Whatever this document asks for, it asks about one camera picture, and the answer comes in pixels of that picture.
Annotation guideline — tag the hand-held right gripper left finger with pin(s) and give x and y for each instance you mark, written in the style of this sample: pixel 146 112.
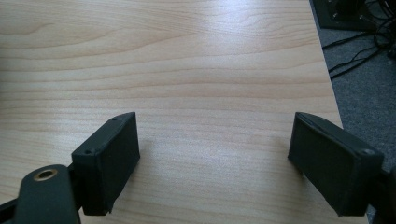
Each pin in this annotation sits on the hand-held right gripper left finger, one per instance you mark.
pixel 104 161

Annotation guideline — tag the black stand base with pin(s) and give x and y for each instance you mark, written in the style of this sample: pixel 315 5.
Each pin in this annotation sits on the black stand base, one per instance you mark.
pixel 342 14

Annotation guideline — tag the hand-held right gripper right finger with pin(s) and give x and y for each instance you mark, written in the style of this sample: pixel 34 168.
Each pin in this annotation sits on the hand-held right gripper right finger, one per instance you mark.
pixel 334 161

